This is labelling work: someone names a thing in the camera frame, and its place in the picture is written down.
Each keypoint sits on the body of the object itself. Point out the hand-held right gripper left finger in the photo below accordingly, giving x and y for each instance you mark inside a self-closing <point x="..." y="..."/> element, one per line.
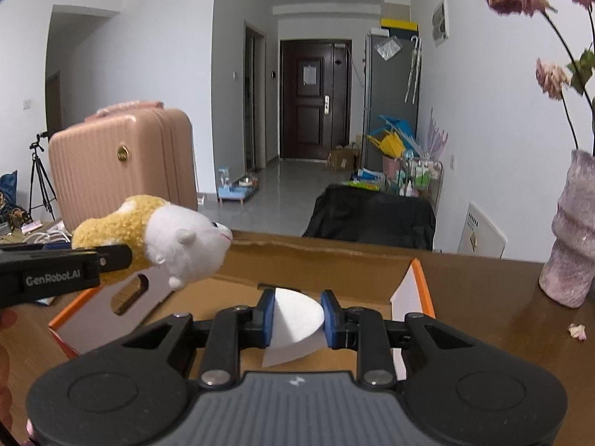
<point x="267" y="320"/>

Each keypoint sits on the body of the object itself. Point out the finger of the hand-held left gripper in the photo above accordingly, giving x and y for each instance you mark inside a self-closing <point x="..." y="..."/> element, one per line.
<point x="115" y="258"/>

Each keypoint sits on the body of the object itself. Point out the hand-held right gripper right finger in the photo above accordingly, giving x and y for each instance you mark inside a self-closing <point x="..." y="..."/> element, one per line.
<point x="329" y="320"/>

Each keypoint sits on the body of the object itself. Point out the white round pad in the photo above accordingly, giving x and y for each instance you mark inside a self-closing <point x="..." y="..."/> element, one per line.
<point x="293" y="320"/>

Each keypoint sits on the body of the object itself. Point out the orange-edged cardboard box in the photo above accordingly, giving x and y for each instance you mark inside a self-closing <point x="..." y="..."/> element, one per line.
<point x="325" y="260"/>

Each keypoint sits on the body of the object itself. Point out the yellow white plush hamster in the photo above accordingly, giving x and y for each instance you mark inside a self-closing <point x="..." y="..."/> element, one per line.
<point x="186" y="237"/>

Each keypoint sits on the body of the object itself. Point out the person's left hand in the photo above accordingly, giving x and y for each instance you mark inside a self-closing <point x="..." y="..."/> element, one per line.
<point x="5" y="321"/>

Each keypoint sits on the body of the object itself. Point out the pink ribbed suitcase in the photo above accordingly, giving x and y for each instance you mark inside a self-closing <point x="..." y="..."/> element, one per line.
<point x="116" y="172"/>

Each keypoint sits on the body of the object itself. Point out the dark blue bag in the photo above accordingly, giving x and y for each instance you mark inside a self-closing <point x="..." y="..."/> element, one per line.
<point x="8" y="190"/>

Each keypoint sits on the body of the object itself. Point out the pet feeder stand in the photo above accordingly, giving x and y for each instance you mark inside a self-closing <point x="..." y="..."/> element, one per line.
<point x="234" y="190"/>

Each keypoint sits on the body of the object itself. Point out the colourful paper pile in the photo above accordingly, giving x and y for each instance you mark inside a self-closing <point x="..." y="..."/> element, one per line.
<point x="367" y="179"/>

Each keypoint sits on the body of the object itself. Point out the small brown shipping box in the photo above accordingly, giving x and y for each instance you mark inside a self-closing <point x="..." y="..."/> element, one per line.
<point x="341" y="160"/>

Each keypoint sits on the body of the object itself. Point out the pink bucket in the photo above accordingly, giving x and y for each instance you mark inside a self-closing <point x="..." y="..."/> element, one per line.
<point x="391" y="167"/>

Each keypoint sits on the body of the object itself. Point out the metal cart with bottles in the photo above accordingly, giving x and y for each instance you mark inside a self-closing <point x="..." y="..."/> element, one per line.
<point x="420" y="176"/>

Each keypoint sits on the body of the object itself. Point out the white flat panel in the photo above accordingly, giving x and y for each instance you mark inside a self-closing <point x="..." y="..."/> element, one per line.
<point x="479" y="232"/>

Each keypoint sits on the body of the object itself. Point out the dark brown entrance door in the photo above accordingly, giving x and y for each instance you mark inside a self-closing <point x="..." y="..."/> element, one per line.
<point x="316" y="130"/>

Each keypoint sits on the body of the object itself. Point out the dark framed room door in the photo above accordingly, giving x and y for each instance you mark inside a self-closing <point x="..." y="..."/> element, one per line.
<point x="253" y="102"/>

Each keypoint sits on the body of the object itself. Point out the blue plastic stool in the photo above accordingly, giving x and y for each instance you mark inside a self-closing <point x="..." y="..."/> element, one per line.
<point x="395" y="123"/>

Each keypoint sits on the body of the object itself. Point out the purple feather decoration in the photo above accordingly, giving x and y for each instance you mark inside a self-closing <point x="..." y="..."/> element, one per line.
<point x="437" y="139"/>

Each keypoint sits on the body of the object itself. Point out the grey refrigerator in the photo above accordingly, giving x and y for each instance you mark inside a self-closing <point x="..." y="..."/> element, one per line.
<point x="388" y="116"/>

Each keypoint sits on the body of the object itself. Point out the white paper sheet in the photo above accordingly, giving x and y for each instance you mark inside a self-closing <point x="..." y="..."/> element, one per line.
<point x="310" y="73"/>

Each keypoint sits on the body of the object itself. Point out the fallen pink petal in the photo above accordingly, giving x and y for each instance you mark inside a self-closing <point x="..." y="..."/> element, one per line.
<point x="577" y="331"/>

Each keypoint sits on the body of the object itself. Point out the pink textured vase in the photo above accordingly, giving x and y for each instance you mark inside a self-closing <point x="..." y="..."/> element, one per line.
<point x="574" y="241"/>

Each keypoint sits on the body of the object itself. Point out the white folded umbrella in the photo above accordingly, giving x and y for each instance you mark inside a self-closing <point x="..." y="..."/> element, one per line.
<point x="413" y="69"/>

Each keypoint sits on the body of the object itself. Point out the clear plastic bag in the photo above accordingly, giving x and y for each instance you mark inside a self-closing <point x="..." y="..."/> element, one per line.
<point x="387" y="49"/>

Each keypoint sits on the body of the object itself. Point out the yellow flat box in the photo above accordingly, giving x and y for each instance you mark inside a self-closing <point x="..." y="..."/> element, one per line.
<point x="399" y="25"/>

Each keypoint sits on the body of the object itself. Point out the white electrical panel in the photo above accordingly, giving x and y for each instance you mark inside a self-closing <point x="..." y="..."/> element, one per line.
<point x="440" y="22"/>

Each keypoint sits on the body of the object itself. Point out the black camera tripod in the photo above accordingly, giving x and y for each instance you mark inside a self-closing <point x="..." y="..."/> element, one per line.
<point x="36" y="167"/>

